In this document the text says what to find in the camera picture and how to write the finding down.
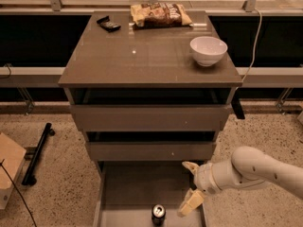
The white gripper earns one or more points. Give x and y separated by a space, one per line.
204 177

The dark pepsi soda can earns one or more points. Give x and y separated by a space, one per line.
158 214

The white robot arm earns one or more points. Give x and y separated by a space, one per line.
247 169

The grey open bottom drawer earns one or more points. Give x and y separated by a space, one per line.
129 190

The grey drawer cabinet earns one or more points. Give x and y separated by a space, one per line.
133 58

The grey middle drawer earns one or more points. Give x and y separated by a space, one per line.
151 145

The grey top drawer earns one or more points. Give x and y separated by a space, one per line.
180 109

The white ceramic bowl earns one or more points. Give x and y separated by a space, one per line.
207 51

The black metal bar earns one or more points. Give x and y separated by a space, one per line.
29 178

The yellow brown chip bag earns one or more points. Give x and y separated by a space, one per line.
160 14

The small black snack packet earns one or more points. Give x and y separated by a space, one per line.
108 25

